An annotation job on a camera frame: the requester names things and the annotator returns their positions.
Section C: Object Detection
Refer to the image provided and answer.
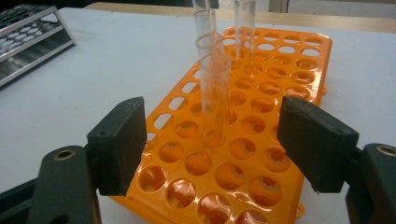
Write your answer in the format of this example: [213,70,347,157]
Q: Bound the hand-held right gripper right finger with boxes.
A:
[276,94,361,194]

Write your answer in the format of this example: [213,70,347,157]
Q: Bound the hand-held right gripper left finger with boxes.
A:
[86,96,148,197]

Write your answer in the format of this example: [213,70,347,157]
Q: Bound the orange plastic test tube rack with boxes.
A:
[110,26,333,224]

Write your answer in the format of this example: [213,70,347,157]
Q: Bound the metal test tube rack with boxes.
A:
[0,3,78,88]

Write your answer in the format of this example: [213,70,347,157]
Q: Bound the white table board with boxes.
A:
[0,7,396,224]

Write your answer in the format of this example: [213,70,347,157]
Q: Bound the wooden table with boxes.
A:
[83,2,396,35]

